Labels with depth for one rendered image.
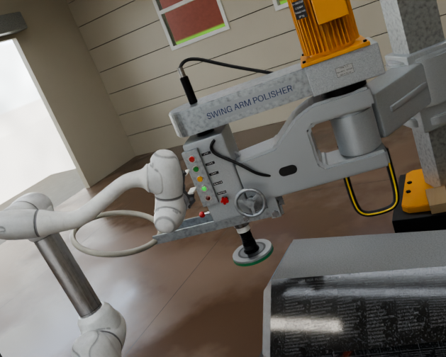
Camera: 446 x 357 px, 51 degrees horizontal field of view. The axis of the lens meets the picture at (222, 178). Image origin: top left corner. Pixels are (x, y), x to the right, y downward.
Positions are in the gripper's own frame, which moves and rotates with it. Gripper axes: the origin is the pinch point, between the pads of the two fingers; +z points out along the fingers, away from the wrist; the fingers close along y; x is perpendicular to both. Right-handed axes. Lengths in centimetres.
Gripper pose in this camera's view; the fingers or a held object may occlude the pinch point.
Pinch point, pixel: (188, 181)
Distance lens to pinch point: 200.5
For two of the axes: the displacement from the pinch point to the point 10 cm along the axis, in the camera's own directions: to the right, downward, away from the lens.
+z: 1.4, -3.6, 9.2
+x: 9.3, -2.8, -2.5
